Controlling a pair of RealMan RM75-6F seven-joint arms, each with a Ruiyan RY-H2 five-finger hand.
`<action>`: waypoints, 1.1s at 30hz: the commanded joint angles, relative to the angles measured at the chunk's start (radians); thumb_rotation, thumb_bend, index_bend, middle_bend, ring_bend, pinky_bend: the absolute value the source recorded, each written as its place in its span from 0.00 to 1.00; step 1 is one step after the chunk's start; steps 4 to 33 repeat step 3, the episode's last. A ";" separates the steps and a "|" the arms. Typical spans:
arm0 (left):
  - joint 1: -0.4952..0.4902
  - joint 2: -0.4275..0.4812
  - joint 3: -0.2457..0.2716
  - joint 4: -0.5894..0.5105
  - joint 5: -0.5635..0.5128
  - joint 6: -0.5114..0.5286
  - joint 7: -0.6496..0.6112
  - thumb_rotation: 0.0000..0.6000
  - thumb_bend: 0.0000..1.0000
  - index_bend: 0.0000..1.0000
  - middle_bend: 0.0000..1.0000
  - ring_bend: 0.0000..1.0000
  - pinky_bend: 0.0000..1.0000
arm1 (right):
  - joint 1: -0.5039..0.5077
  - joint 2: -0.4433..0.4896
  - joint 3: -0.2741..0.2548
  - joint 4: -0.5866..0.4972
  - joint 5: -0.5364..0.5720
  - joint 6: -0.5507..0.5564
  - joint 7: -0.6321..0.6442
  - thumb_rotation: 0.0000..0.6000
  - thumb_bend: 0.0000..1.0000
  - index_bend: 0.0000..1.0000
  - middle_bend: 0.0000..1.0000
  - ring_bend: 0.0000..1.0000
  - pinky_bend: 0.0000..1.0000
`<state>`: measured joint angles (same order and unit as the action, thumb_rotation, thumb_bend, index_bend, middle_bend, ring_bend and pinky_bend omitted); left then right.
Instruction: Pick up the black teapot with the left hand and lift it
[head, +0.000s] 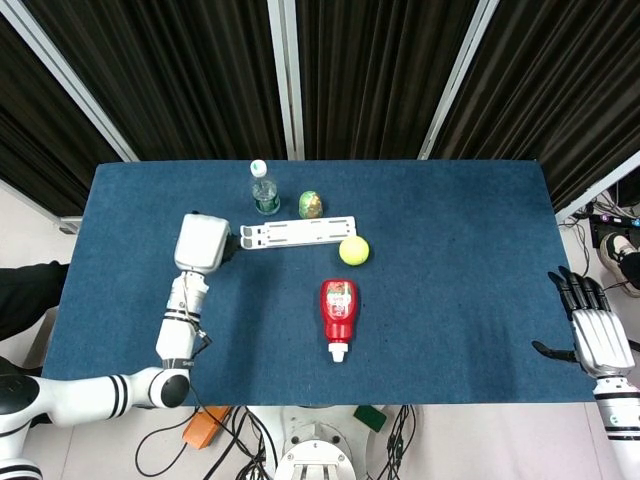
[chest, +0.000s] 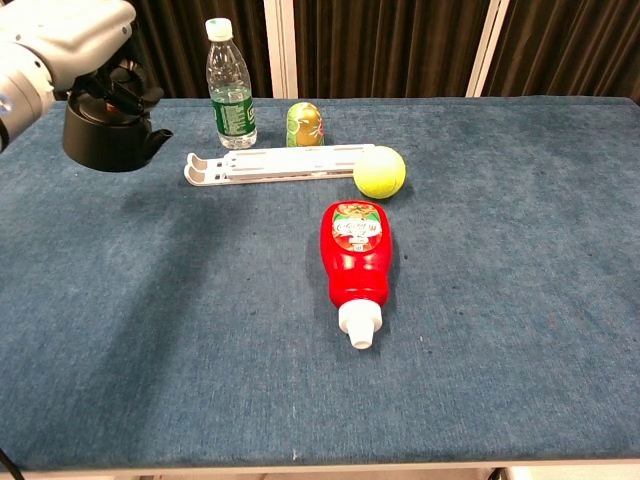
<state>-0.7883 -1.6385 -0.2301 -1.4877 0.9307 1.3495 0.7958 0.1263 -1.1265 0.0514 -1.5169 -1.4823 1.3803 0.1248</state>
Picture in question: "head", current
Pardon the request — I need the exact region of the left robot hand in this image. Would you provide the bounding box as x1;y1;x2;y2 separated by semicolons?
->
172;211;232;274

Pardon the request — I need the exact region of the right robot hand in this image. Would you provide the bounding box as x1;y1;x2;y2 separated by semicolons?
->
531;266;639;380

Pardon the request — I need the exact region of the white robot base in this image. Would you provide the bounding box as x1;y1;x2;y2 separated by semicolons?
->
273;404;372;480

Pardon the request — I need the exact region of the clear water bottle green label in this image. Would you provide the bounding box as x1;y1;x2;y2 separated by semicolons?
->
249;159;282;217

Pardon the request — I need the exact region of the white black sneaker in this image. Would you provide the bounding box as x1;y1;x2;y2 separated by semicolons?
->
599;231;640;294

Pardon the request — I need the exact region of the white folding stand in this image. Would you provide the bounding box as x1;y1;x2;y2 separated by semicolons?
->
239;215;359;250

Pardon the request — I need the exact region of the black electronic device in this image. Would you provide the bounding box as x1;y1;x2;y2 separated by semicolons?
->
588;213;640;247

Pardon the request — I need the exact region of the green gold egg toy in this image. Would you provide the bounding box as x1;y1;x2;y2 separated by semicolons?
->
298;190;325;220

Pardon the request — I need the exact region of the red ketchup bottle white cap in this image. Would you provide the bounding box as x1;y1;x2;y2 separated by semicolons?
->
320;279;359;364

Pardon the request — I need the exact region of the yellow tennis ball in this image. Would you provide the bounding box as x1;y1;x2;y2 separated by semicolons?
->
338;236;371;267

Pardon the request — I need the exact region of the black pleated curtain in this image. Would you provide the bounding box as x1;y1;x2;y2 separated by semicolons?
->
428;0;640;214
293;0;482;162
0;13;122;217
23;0;292;163

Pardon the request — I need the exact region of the blue table cloth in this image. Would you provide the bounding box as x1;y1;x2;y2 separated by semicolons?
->
41;159;599;407

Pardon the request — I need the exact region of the black trouser leg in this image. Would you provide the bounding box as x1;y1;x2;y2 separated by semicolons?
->
0;259;69;342

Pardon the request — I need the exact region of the orange power strip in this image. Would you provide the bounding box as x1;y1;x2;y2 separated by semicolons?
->
182;405;233;449

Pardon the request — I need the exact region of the green block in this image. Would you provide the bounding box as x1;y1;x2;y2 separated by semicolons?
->
352;405;389;433

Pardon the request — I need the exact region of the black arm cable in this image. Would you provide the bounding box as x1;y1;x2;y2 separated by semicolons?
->
179;272;214;407

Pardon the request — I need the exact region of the white frame post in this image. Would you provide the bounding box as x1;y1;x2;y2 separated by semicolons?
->
0;0;141;163
266;0;306;162
418;0;502;162
553;148;640;222

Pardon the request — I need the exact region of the black floor cable bundle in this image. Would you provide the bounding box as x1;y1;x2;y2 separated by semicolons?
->
134;405;282;480
383;404;427;480

